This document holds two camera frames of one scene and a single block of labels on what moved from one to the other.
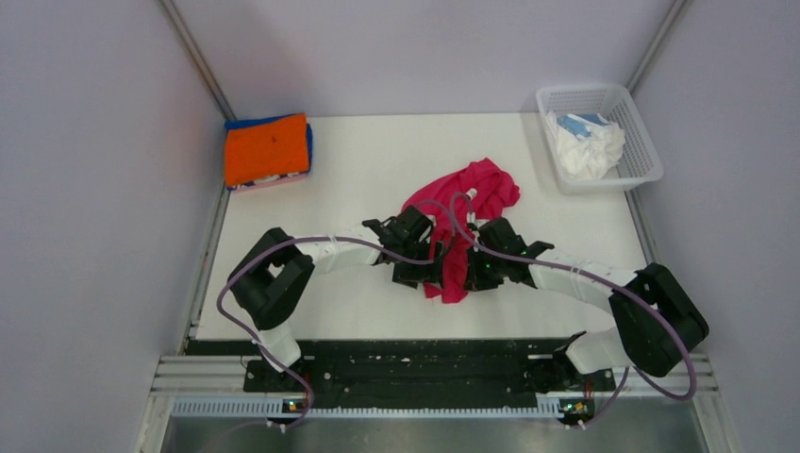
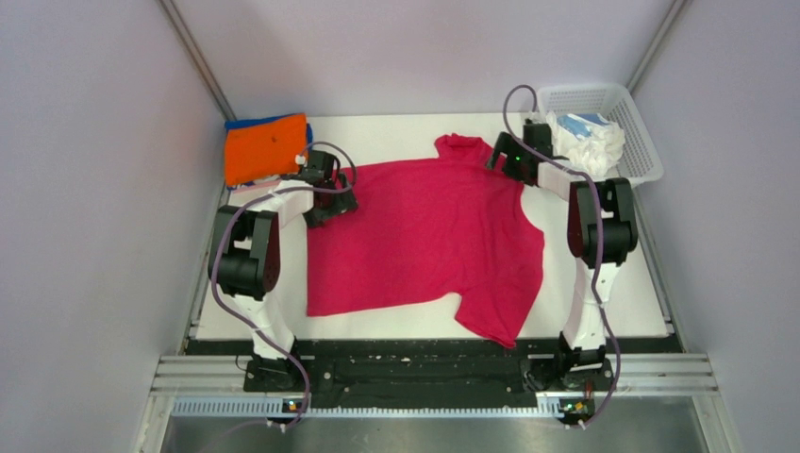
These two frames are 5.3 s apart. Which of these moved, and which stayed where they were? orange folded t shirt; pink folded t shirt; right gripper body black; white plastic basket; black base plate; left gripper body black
Moved: right gripper body black; left gripper body black
Stayed: white plastic basket; pink folded t shirt; black base plate; orange folded t shirt
